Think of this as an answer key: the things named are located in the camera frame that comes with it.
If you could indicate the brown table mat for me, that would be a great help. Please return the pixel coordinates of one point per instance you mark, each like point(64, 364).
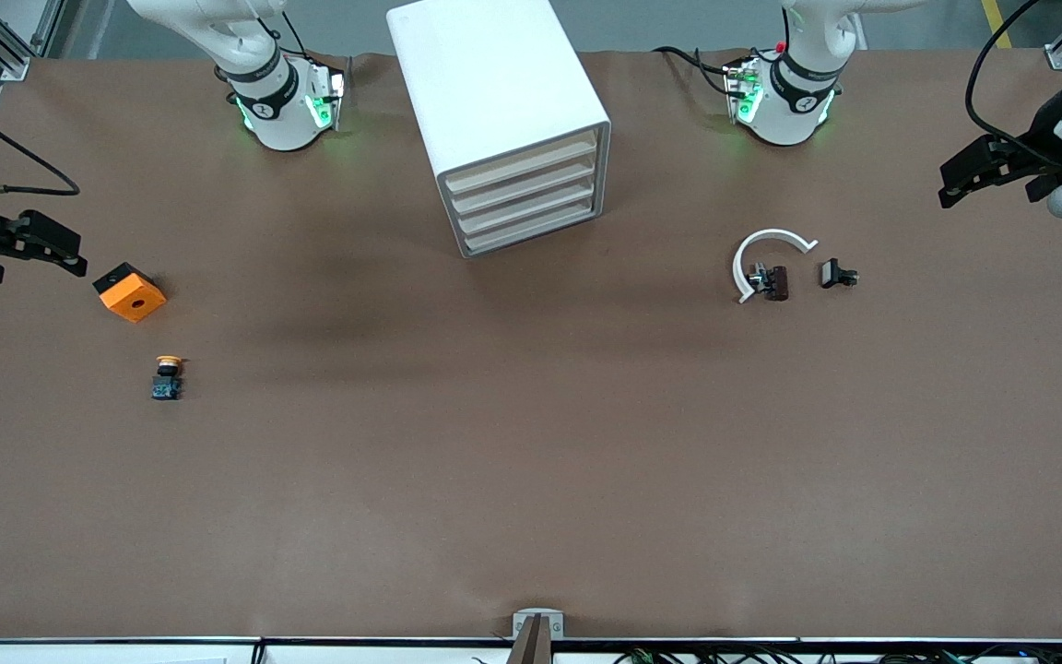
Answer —
point(531, 461)

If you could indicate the dark brown small component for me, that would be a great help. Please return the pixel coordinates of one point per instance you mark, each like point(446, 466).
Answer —
point(778, 283)

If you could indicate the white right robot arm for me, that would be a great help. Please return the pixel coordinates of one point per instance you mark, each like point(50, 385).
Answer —
point(282, 111)

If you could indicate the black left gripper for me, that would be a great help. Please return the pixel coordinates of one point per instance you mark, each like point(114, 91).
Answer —
point(1044, 148)

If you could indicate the grey metal table bracket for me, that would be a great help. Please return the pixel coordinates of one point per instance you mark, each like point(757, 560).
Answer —
point(522, 620)

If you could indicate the white table edge rail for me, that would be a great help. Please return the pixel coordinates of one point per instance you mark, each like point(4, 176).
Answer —
point(125, 653)

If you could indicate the small black clip component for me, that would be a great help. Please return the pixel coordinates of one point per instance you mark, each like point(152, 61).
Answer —
point(831, 273)

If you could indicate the white curved plastic arc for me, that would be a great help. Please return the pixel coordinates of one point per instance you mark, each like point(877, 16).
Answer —
point(739, 272)

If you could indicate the orange box with hole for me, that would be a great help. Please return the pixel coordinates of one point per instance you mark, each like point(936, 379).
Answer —
point(135, 300)

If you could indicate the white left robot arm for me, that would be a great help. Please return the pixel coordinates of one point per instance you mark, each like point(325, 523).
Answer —
point(784, 115)

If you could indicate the orange cap push button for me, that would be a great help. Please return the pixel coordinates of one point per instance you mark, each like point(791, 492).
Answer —
point(167, 380)

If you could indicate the brown camera post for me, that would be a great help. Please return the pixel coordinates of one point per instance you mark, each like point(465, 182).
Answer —
point(531, 646)

